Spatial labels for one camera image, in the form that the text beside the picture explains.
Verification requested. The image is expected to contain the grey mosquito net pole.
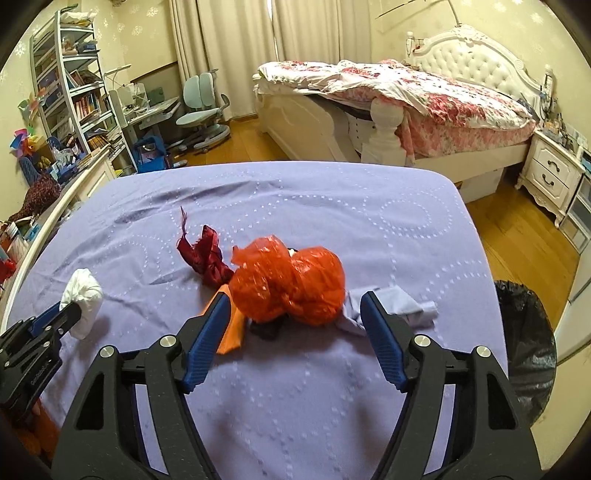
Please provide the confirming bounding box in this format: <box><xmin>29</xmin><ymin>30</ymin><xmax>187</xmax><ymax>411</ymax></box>
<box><xmin>374</xmin><ymin>0</ymin><xmax>462</xmax><ymax>26</ymax></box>

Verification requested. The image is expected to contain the red plastic bag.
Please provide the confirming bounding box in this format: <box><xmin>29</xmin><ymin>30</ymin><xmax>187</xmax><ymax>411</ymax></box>
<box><xmin>228</xmin><ymin>234</ymin><xmax>346</xmax><ymax>328</ymax></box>

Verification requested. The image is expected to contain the round bin with black liner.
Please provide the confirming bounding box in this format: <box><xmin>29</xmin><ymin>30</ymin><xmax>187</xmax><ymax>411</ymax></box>
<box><xmin>494</xmin><ymin>279</ymin><xmax>557</xmax><ymax>425</ymax></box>

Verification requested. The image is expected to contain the orange plastic wrapper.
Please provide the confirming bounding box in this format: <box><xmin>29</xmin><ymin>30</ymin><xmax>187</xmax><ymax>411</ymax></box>
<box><xmin>203</xmin><ymin>284</ymin><xmax>247</xmax><ymax>356</ymax></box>

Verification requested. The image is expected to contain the clear plastic drawer unit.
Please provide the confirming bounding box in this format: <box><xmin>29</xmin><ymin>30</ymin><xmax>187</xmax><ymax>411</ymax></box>
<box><xmin>561</xmin><ymin>175</ymin><xmax>591</xmax><ymax>252</ymax></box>

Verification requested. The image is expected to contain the lavender cloth scrap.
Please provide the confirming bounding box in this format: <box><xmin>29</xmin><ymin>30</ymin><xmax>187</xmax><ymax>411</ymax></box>
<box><xmin>339</xmin><ymin>286</ymin><xmax>437</xmax><ymax>334</ymax></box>

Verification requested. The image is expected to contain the orange cloth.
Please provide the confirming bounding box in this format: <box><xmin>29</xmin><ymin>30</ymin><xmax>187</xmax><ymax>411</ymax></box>
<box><xmin>18</xmin><ymin>406</ymin><xmax>63</xmax><ymax>467</ymax></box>

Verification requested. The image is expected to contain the cluster of small toiletries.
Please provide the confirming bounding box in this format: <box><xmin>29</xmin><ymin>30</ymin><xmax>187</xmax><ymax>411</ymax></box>
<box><xmin>538</xmin><ymin>65</ymin><xmax>591</xmax><ymax>153</ymax></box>

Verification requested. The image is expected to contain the white two-drawer nightstand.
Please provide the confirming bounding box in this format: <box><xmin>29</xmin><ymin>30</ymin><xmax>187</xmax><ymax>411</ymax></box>
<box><xmin>515</xmin><ymin>129</ymin><xmax>587</xmax><ymax>227</ymax></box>

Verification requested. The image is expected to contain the white bookshelf with books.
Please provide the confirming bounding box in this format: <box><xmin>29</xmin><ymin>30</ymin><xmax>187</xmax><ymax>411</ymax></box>
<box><xmin>30</xmin><ymin>9</ymin><xmax>136</xmax><ymax>174</ymax></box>

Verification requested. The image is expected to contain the maroon knitted cloth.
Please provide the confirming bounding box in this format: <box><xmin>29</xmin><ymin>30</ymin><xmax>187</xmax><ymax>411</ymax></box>
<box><xmin>8</xmin><ymin>173</ymin><xmax>62</xmax><ymax>223</ymax></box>

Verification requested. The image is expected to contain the white paper wad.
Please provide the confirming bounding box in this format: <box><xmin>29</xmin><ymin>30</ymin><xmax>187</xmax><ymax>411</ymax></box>
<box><xmin>65</xmin><ymin>268</ymin><xmax>103</xmax><ymax>341</ymax></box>

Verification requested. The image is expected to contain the beige curtain panel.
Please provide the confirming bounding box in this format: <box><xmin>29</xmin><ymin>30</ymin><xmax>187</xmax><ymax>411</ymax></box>
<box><xmin>274</xmin><ymin>0</ymin><xmax>370</xmax><ymax>75</ymax></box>
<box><xmin>168</xmin><ymin>0</ymin><xmax>278</xmax><ymax>120</ymax></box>

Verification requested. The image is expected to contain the white bed with tufted headboard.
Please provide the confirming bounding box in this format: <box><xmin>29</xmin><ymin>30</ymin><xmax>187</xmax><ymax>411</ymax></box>
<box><xmin>252</xmin><ymin>23</ymin><xmax>543</xmax><ymax>195</ymax></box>

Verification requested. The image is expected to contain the dark red cloth scrap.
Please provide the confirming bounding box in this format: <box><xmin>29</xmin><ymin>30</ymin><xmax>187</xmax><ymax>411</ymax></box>
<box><xmin>177</xmin><ymin>206</ymin><xmax>235</xmax><ymax>287</ymax></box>

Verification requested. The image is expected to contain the grey study desk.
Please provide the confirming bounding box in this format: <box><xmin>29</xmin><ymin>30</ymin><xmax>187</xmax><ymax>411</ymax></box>
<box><xmin>108</xmin><ymin>83</ymin><xmax>182</xmax><ymax>153</ymax></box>

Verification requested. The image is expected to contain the white storage box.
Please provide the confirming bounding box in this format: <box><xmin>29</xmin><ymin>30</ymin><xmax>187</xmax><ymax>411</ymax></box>
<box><xmin>455</xmin><ymin>166</ymin><xmax>502</xmax><ymax>204</ymax></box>

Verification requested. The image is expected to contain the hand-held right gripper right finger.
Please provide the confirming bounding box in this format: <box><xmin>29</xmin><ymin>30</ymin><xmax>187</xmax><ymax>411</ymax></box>
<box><xmin>360</xmin><ymin>291</ymin><xmax>541</xmax><ymax>480</ymax></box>

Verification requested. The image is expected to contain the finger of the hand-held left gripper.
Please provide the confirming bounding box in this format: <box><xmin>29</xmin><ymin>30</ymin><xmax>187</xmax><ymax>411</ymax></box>
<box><xmin>28</xmin><ymin>304</ymin><xmax>83</xmax><ymax>345</ymax></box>
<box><xmin>28</xmin><ymin>301</ymin><xmax>70</xmax><ymax>334</ymax></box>

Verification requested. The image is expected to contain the purple dotted tablecloth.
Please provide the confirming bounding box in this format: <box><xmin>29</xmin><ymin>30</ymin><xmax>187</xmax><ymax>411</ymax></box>
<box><xmin>0</xmin><ymin>161</ymin><xmax>511</xmax><ymax>480</ymax></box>

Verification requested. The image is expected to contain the blue trolley bag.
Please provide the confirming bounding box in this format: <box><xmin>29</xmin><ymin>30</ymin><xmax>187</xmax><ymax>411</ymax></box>
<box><xmin>134</xmin><ymin>136</ymin><xmax>172</xmax><ymax>174</ymax></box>

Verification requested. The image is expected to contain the white curved side cabinet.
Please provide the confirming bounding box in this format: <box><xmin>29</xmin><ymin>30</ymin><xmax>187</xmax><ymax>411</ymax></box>
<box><xmin>0</xmin><ymin>148</ymin><xmax>117</xmax><ymax>324</ymax></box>

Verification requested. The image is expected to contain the colourful pinwheel toy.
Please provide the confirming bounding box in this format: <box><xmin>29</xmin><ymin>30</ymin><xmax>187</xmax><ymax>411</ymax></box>
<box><xmin>10</xmin><ymin>92</ymin><xmax>48</xmax><ymax>158</ymax></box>

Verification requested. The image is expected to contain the pink floral quilt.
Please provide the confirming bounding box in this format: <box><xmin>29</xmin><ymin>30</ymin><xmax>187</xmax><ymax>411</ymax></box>
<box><xmin>254</xmin><ymin>59</ymin><xmax>539</xmax><ymax>160</ymax></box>

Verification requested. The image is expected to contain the teal desk chair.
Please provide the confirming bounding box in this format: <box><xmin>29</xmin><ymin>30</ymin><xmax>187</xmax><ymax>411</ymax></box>
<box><xmin>175</xmin><ymin>71</ymin><xmax>232</xmax><ymax>155</ymax></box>

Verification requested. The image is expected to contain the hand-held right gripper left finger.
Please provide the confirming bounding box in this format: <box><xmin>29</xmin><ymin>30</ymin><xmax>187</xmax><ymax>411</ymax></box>
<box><xmin>51</xmin><ymin>293</ymin><xmax>232</xmax><ymax>480</ymax></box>

